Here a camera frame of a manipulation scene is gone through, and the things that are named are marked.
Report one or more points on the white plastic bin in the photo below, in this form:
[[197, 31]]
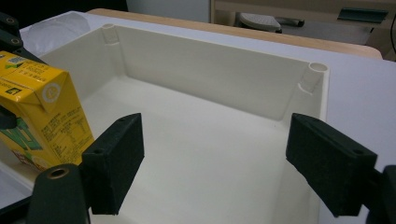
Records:
[[202, 140]]

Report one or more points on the wooden table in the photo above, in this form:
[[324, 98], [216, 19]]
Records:
[[249, 32]]

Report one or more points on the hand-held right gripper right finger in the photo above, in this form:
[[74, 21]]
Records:
[[330, 163]]

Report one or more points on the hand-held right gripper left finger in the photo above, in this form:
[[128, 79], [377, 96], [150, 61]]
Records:
[[113, 168]]

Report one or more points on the yellow juice carton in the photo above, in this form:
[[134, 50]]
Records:
[[46, 109]]

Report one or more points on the office chair base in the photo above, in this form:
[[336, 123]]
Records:
[[260, 21]]

